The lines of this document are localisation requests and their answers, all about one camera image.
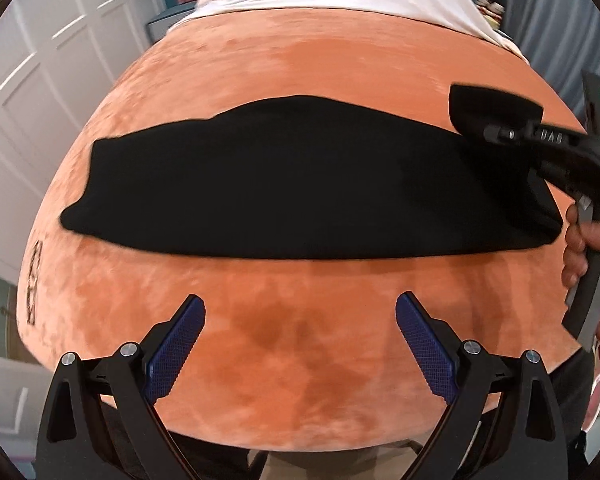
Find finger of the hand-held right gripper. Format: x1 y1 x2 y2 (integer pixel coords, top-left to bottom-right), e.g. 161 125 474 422
482 124 593 154

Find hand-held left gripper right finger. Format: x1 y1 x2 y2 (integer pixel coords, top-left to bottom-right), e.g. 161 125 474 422
395 291 566 480

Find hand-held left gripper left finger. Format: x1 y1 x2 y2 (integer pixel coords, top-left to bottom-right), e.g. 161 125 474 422
36 294 206 480

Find black pants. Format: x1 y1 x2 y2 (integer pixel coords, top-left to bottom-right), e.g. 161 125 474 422
60 82 566 261

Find person's right hand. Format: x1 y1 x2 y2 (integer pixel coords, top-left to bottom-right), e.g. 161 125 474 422
562 204 600 345

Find grey curtain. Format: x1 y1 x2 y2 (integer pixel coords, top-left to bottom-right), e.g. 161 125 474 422
500 0 600 126

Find orange plush blanket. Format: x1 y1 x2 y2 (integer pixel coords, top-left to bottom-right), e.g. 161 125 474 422
17 7 588 456

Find small colourful clutter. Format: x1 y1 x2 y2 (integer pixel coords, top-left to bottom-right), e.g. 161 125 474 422
475 0 506 26

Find person's khaki trousers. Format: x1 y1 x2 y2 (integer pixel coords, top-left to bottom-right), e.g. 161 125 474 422
250 440 431 480

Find white panelled wardrobe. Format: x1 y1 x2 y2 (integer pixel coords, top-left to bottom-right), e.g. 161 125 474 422
0 0 201 321

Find light blue chair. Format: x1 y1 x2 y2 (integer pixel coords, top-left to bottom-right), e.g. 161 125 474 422
147 2 201 43

